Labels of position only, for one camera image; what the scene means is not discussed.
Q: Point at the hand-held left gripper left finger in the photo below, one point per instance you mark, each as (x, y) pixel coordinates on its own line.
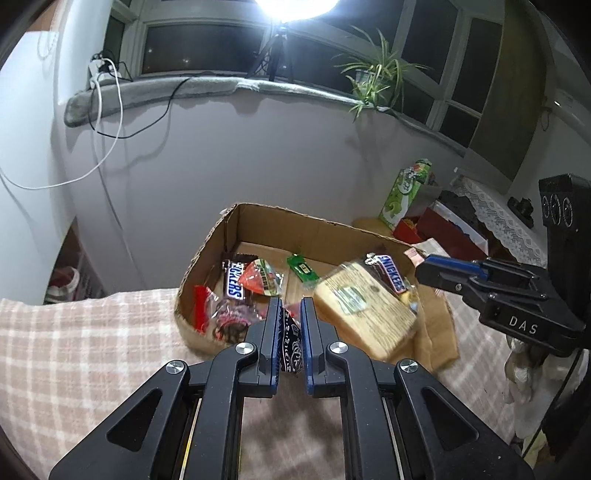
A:
(278, 332)

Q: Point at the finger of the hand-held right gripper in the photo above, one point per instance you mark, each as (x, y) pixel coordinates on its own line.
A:
(443, 280)
(455, 266)

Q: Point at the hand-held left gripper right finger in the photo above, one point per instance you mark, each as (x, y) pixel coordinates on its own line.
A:
(304, 341)

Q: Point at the black white patterned snack packet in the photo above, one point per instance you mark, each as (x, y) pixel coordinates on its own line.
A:
(291, 341)

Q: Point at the brown chocolate bar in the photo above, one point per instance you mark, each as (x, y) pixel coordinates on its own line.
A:
(234, 279)
(390, 272)

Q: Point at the cardboard box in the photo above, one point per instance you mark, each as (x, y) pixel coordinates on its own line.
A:
(277, 226)

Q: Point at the red box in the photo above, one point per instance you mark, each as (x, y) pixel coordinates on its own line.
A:
(450, 230)

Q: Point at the clear bag of dark candies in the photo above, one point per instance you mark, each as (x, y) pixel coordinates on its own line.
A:
(235, 318)

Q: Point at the white crumpled cloth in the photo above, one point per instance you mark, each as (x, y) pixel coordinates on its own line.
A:
(526, 369)

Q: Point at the red green triangular snack packet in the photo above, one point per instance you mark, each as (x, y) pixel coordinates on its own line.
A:
(263, 277)

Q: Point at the white lace cloth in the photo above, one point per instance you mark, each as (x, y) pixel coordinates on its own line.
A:
(496, 212)

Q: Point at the bagged bread loaf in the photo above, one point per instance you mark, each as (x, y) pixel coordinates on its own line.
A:
(364, 309)

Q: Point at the green juice carton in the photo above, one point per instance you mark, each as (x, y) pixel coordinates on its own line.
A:
(406, 194)

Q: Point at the small black object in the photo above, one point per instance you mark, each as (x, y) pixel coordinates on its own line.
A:
(521, 206)

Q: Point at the olive curtain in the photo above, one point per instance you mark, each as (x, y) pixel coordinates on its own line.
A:
(503, 92)

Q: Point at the potted spider plant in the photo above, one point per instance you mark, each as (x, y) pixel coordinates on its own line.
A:
(376, 74)

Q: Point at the plaid blanket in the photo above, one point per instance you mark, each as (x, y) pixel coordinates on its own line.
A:
(69, 332)

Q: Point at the red white sneaker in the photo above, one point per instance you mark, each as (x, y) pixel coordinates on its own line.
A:
(62, 280)

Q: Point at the grey windowsill cloth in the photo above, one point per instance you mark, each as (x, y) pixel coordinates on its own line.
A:
(207, 85)

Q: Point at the black tripod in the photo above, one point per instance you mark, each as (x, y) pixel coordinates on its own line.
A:
(273, 50)

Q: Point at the white power strip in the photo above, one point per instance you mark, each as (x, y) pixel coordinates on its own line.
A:
(101, 67)

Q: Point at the window with white frame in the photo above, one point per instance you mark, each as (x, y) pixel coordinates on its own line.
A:
(203, 46)

